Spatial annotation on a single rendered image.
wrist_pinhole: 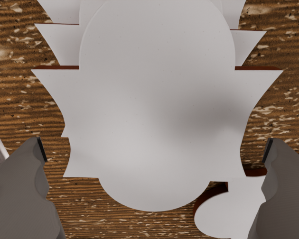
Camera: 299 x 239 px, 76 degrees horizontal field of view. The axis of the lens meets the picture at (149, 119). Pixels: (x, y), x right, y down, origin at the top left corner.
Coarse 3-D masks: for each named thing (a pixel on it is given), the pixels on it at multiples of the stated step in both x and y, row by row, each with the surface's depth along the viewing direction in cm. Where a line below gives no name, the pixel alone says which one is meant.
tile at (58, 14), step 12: (48, 0) 11; (60, 0) 11; (72, 0) 11; (228, 0) 11; (240, 0) 11; (48, 12) 11; (60, 12) 11; (72, 12) 11; (228, 12) 11; (240, 12) 11; (228, 24) 12
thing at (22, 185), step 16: (32, 144) 10; (16, 160) 9; (32, 160) 9; (0, 176) 8; (16, 176) 8; (32, 176) 8; (0, 192) 7; (16, 192) 7; (32, 192) 7; (0, 208) 7; (16, 208) 7; (32, 208) 7; (48, 208) 7; (0, 224) 6; (16, 224) 6; (32, 224) 6; (48, 224) 6
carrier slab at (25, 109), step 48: (0, 0) 12; (288, 0) 12; (0, 48) 13; (48, 48) 13; (288, 48) 13; (0, 96) 15; (48, 96) 15; (288, 96) 15; (48, 144) 17; (288, 144) 17; (48, 192) 20; (96, 192) 20
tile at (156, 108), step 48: (144, 0) 8; (192, 0) 8; (96, 48) 9; (144, 48) 9; (192, 48) 9; (96, 96) 11; (144, 96) 11; (192, 96) 11; (240, 96) 11; (96, 144) 12; (144, 144) 12; (192, 144) 12; (240, 144) 12; (144, 192) 14; (192, 192) 14
